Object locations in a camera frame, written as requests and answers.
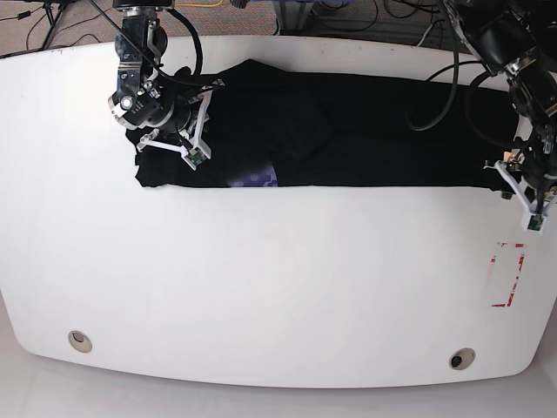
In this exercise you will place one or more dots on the slim black robot arm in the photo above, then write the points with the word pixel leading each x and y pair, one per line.
pixel 504 44

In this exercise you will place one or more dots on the wrist camera green board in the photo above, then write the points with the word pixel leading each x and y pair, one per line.
pixel 533 222

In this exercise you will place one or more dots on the black graphic t-shirt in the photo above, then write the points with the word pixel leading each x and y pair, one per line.
pixel 272 127

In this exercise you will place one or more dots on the wrist camera on large arm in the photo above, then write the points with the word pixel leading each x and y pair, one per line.
pixel 193 158

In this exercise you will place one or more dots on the large black robot arm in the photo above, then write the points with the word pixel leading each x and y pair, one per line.
pixel 140 45

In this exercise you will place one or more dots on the white black large gripper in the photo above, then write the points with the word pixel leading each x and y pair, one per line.
pixel 178 119

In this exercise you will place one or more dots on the red tape rectangle marking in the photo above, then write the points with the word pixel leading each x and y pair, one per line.
pixel 503 274

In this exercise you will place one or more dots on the white black slim gripper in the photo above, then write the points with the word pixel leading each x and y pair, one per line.
pixel 529 180

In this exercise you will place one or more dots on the right table cable grommet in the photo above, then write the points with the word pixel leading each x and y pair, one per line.
pixel 462 359

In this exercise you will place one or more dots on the left table cable grommet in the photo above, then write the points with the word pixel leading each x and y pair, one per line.
pixel 80 342

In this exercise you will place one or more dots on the table cable grommet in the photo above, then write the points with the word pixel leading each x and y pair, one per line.
pixel 80 342
pixel 462 359

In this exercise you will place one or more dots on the black tripod stand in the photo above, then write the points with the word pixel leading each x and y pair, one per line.
pixel 54 11

